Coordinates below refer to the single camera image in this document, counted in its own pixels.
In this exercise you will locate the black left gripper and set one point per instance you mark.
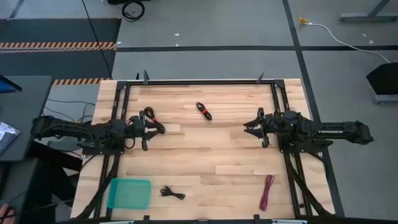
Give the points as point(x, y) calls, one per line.
point(136, 129)

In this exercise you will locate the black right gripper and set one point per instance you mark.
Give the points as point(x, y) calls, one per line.
point(273, 126)

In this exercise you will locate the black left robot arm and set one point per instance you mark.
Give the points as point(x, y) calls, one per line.
point(77, 132)

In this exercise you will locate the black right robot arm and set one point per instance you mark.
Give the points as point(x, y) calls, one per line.
point(342, 132)

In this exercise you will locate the teal plastic tray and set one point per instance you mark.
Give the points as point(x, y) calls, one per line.
point(129, 193)

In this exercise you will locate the yellow plug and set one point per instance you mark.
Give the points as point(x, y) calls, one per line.
point(303, 21)

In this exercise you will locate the dark grey desk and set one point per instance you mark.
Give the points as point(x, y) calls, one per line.
point(21, 105)

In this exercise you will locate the black box on grey base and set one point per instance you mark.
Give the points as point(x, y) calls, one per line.
point(384, 77)

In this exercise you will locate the printed paper sheet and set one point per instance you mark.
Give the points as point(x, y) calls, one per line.
point(7, 135)

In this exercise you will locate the black mat with hazard stripes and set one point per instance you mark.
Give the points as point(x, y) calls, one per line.
point(46, 31)

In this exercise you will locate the dark tablet screen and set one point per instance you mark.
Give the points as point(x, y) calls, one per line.
point(7, 85)

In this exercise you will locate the grey metal table leg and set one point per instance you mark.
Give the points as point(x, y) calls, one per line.
point(370, 16)

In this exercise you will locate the person's hand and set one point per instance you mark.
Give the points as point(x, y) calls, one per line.
point(6, 214)

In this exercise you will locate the black frame clamp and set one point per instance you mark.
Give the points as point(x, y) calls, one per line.
point(146, 218)
point(145, 77)
point(260, 78)
point(137, 76)
point(257, 217)

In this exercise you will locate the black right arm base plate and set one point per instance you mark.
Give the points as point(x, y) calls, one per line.
point(308, 146)

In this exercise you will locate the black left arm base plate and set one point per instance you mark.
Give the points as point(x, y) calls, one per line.
point(102, 150)

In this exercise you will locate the black aluminium table frame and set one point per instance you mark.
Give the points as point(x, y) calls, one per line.
point(202, 82)

